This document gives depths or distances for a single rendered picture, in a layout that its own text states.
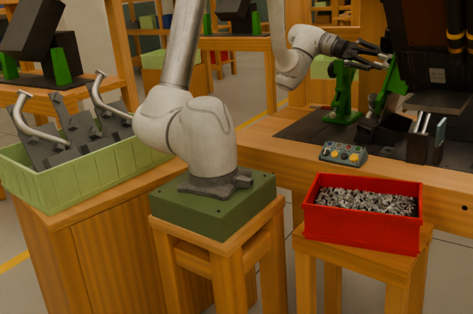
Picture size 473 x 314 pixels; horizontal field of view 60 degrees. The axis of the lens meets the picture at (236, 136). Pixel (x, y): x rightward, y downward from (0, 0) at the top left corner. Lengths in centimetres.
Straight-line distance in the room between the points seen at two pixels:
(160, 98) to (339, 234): 67
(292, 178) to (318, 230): 40
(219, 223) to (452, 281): 160
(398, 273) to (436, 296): 119
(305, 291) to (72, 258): 85
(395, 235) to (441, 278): 130
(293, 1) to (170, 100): 100
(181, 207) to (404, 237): 62
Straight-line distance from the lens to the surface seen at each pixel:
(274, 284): 150
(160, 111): 129
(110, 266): 176
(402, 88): 155
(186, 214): 121
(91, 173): 166
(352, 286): 233
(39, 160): 183
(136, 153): 176
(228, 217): 115
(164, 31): 744
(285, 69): 163
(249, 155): 165
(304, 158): 151
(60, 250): 164
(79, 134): 190
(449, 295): 239
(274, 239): 139
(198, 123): 115
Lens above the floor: 152
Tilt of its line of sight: 21 degrees down
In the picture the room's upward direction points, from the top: 5 degrees counter-clockwise
